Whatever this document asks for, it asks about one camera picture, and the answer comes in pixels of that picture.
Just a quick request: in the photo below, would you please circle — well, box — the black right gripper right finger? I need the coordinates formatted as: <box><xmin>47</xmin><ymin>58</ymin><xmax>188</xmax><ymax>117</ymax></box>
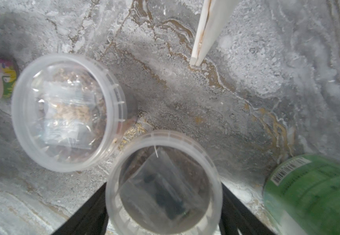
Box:
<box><xmin>219</xmin><ymin>184</ymin><xmax>274</xmax><ymax>235</ymax></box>

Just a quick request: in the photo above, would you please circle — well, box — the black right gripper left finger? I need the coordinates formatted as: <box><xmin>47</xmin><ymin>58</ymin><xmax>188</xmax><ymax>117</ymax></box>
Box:
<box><xmin>53</xmin><ymin>184</ymin><xmax>108</xmax><ymax>235</ymax></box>

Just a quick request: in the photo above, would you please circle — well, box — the clear seed container orange label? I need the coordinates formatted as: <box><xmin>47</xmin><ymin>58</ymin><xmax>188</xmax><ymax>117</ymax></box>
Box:
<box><xmin>106</xmin><ymin>130</ymin><xmax>222</xmax><ymax>235</ymax></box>

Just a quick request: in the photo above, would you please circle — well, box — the clear seed container red label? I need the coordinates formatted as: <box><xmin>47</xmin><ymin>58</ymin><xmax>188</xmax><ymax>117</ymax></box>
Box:
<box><xmin>11</xmin><ymin>54</ymin><xmax>137</xmax><ymax>172</ymax></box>

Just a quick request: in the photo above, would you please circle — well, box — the green lid seed jar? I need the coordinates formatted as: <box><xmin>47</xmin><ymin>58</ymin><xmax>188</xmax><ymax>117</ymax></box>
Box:
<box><xmin>263</xmin><ymin>155</ymin><xmax>340</xmax><ymax>235</ymax></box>

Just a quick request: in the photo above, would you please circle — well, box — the white slatted wooden shelf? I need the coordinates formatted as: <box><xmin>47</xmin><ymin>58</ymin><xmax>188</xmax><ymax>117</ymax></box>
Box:
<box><xmin>189</xmin><ymin>0</ymin><xmax>240</xmax><ymax>66</ymax></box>

